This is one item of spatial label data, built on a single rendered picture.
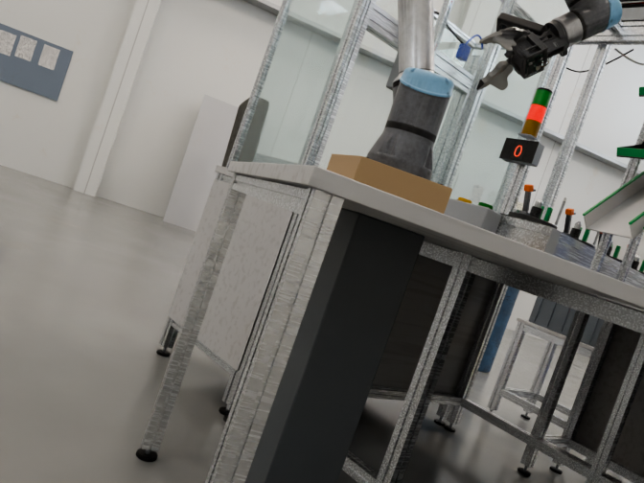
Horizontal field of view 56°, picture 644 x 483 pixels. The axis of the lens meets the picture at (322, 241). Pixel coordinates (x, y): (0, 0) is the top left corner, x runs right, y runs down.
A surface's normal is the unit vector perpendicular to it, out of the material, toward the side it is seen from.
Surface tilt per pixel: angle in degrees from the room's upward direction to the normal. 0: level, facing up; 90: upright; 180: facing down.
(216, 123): 81
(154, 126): 90
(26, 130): 90
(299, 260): 90
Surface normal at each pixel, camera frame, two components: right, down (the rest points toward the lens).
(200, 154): 0.33, -0.02
